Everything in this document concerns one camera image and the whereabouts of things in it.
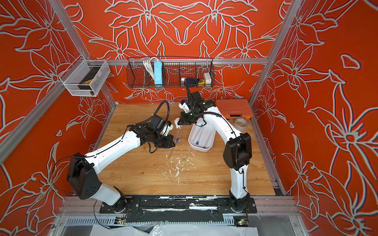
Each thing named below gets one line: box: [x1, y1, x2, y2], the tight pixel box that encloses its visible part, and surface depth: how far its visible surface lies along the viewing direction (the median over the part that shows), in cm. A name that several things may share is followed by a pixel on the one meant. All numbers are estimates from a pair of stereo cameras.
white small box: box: [203, 72, 212, 85], surface depth 94 cm
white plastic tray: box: [188, 115, 217, 153], surface depth 100 cm
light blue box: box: [154, 60, 163, 86], surface depth 92 cm
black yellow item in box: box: [77, 66, 101, 96], surface depth 84 cm
